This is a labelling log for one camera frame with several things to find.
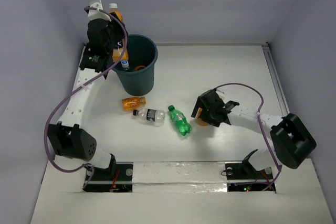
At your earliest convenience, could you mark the small orange juice bottle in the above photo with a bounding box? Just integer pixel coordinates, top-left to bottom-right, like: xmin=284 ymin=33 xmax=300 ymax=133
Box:
xmin=195 ymin=108 xmax=208 ymax=126

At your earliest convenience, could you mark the yellow blue label bottle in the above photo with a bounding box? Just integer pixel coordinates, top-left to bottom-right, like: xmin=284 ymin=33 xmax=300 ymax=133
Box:
xmin=109 ymin=3 xmax=129 ymax=62

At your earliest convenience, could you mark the large clear plastic bottle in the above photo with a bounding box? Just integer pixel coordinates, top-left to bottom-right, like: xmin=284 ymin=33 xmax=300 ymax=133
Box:
xmin=121 ymin=60 xmax=130 ymax=71

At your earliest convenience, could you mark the orange label tea bottle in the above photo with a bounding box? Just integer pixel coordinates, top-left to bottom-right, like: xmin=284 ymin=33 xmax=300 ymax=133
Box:
xmin=134 ymin=65 xmax=146 ymax=71

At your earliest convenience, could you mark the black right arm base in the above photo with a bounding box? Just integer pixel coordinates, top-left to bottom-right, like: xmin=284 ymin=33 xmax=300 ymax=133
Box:
xmin=221 ymin=149 xmax=274 ymax=193

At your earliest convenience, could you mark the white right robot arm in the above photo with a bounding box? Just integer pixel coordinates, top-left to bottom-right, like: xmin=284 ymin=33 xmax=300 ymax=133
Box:
xmin=191 ymin=89 xmax=317 ymax=178

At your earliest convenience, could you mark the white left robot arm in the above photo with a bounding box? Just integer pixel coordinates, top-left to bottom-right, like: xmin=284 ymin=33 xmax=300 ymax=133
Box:
xmin=44 ymin=18 xmax=125 ymax=179

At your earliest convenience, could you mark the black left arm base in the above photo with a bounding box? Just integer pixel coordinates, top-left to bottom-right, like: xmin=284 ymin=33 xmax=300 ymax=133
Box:
xmin=83 ymin=163 xmax=133 ymax=193

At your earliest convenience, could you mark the dark green plastic bin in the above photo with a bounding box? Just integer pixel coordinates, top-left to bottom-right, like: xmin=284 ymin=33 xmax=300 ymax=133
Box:
xmin=113 ymin=34 xmax=158 ymax=97

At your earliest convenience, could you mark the green soda bottle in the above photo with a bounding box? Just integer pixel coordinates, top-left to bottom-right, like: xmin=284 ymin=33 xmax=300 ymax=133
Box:
xmin=168 ymin=105 xmax=192 ymax=138

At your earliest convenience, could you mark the clear bottle black label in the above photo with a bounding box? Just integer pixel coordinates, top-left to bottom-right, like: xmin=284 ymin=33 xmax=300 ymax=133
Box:
xmin=132 ymin=108 xmax=166 ymax=126

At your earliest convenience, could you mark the small orange patterned bottle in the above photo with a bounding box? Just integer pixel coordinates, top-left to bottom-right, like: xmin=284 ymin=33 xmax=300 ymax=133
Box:
xmin=121 ymin=97 xmax=146 ymax=111

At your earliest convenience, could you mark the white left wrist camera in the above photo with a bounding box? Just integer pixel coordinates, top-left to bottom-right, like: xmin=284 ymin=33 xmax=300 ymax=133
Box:
xmin=85 ymin=0 xmax=111 ymax=21

